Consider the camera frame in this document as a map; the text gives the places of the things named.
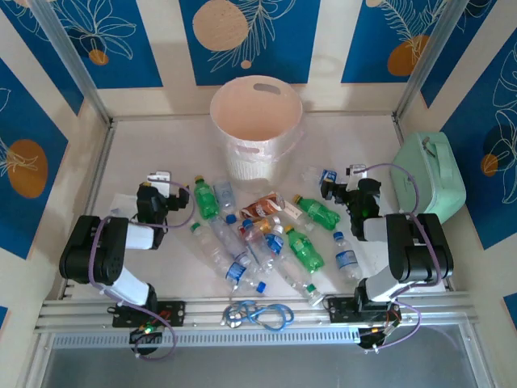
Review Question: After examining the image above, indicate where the long clear bottle blue label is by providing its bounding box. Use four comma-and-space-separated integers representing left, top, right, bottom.
208, 215, 254, 284

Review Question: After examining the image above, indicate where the clear bottle white green cap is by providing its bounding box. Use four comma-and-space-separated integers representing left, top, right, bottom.
189, 221, 229, 280

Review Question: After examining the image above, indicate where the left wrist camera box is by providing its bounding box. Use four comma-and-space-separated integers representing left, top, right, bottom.
145, 171, 174, 192

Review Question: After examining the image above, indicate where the grey slotted cable duct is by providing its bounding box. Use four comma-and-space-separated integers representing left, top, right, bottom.
50, 329, 361, 349

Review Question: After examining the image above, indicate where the small clear bottle blue label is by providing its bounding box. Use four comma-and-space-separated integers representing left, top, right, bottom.
332, 231, 364, 284

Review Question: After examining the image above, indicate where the mint green zip case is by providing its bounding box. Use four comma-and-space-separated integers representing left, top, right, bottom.
389, 131, 468, 226

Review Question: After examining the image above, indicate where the blue coiled cable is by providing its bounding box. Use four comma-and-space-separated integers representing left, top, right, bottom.
223, 301, 295, 333

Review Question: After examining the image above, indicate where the small black circuit board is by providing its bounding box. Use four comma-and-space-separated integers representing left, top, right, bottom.
357, 325, 396, 353
128, 324, 165, 345

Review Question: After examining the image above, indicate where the white plastic bin with liner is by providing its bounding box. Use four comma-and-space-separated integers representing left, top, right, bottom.
208, 74, 304, 192

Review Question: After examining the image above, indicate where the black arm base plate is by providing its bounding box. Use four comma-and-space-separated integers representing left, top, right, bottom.
111, 300, 187, 329
326, 296, 401, 325

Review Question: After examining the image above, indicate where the clear bottle dark blue label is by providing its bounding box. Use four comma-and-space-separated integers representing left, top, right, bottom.
263, 224, 287, 272
299, 164, 338, 188

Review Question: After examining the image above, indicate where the brown label plastic bottle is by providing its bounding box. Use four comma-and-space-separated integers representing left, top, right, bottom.
240, 192, 286, 220

